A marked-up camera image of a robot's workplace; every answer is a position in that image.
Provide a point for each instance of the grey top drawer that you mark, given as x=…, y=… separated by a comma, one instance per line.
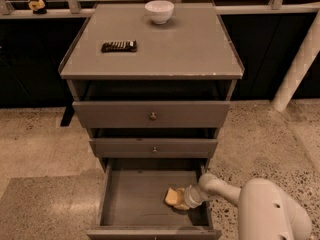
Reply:
x=151, y=114

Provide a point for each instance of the dark chocolate bar wrapper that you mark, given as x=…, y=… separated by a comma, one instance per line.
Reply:
x=119, y=46

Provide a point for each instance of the white ceramic bowl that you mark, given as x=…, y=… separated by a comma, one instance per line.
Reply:
x=159, y=11

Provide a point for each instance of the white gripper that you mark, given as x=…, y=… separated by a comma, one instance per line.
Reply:
x=190, y=197

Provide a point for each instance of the yellow sponge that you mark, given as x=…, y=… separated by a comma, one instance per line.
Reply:
x=173, y=197

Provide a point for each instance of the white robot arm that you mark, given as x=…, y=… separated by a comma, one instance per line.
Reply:
x=265, y=211

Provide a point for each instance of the small yellow black figurine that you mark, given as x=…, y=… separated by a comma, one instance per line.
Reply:
x=37, y=6

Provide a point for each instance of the grey open bottom drawer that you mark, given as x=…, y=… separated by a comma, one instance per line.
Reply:
x=133, y=204

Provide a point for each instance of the grey drawer cabinet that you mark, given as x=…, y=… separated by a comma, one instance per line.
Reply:
x=189, y=58

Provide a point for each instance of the grey middle drawer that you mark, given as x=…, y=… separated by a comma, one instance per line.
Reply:
x=153, y=147

